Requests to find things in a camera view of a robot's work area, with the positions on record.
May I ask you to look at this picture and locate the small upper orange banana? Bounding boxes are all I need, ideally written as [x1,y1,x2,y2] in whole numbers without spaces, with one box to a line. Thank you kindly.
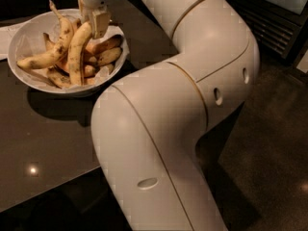
[86,35,122,55]

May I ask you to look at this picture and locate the dark slatted cabinet vent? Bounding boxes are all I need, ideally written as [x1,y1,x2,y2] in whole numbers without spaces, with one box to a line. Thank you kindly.
[227,0,308,63]

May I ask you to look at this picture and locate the small middle yellow banana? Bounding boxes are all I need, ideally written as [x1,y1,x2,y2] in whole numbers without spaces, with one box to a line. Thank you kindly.
[84,47,122,66]

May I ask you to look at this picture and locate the white paper napkin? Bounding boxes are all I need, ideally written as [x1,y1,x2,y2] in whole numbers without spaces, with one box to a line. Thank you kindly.
[0,23,24,61]

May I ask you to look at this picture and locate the white paper bowl liner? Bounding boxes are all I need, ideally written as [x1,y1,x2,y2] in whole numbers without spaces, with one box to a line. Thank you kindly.
[13,14,131,93]

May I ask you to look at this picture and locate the long spotted yellow banana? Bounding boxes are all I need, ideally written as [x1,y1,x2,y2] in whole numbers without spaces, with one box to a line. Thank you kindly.
[16,0,73,69]

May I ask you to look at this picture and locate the spotted bottom banana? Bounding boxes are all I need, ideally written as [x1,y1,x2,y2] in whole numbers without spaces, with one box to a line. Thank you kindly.
[46,67,95,89]

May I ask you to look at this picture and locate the orange banana under pile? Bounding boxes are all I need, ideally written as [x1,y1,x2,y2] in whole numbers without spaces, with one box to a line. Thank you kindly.
[56,54,97,78]

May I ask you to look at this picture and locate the white bowl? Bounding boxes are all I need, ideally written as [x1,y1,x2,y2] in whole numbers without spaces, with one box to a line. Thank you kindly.
[7,9,129,98]

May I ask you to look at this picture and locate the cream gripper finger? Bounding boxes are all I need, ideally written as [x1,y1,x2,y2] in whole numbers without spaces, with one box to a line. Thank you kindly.
[78,0,90,22]
[90,6,111,39]

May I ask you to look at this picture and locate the large curved yellow banana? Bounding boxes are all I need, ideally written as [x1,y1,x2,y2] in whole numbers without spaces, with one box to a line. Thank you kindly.
[67,21,92,86]

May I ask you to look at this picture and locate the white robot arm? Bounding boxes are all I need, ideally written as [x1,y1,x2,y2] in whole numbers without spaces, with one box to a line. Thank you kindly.
[91,0,260,231]

